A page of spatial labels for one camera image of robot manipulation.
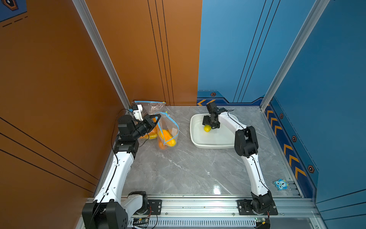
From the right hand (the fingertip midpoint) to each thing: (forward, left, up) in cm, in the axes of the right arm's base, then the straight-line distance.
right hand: (207, 123), depth 108 cm
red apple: (-28, +23, +19) cm, 41 cm away
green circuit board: (-61, +39, -5) cm, 72 cm away
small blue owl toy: (-44, -38, -1) cm, 58 cm away
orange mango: (-27, +25, +20) cm, 42 cm away
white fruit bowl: (-13, -9, 0) cm, 16 cm away
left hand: (-19, +28, +31) cm, 46 cm away
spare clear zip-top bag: (-21, +26, +19) cm, 38 cm away
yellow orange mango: (-6, +1, +3) cm, 7 cm away
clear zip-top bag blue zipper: (+8, +44, +8) cm, 46 cm away
